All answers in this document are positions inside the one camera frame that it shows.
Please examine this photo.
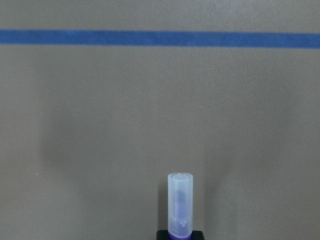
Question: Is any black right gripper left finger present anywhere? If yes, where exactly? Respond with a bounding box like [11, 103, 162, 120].
[156, 230, 170, 240]

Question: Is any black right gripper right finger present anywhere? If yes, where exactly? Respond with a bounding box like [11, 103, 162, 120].
[190, 230, 204, 240]

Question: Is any purple marker pen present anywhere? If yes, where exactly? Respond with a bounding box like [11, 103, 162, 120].
[167, 172, 194, 240]

